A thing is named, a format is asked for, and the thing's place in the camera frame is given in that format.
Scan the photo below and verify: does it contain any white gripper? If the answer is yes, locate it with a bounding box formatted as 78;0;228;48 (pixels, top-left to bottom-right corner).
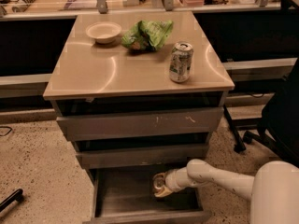
154;169;181;198

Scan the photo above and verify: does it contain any orange soda can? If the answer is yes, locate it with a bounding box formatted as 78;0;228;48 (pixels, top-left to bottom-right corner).
152;174;165;193

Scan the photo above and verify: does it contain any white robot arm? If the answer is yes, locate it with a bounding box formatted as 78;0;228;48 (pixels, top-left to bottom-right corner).
152;159;299;224

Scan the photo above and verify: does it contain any bottom grey drawer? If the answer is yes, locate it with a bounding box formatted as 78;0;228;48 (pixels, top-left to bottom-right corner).
83;164;211;224

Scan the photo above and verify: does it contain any grey drawer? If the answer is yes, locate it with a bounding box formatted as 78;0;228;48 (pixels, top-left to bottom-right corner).
77;143;209;169
57;107;223;141
83;164;211;224

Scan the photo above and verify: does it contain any middle grey drawer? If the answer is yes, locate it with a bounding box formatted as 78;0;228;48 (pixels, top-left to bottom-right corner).
77;143;209;169

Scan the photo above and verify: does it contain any grey drawer cabinet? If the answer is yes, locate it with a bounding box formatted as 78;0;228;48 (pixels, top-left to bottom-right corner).
42;10;235;224

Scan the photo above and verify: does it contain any top grey drawer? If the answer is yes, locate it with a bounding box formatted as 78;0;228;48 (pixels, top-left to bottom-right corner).
57;107;223;141

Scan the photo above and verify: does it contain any white and green soda can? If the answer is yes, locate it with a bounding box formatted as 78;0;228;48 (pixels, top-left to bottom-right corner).
169;41;193;83

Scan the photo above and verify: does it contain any black table leg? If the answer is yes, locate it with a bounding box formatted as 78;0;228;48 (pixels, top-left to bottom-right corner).
223;105;246;153

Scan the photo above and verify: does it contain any black office chair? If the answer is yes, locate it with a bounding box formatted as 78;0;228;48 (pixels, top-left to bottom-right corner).
243;59;299;166

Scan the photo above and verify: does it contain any green chip bag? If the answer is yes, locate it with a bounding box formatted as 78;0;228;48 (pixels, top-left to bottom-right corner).
121;21;174;51

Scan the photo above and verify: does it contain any black chair leg left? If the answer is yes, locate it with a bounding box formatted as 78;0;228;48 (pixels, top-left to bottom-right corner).
0;189;24;212

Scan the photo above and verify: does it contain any white shallow bowl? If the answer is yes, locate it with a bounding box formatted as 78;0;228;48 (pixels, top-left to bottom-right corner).
86;21;121;44

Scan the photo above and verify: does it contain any purple paper sheet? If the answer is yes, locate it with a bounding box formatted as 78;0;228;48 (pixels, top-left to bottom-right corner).
64;0;96;10

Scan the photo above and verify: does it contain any black floor cable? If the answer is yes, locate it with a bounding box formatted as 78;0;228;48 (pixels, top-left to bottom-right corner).
0;125;13;138

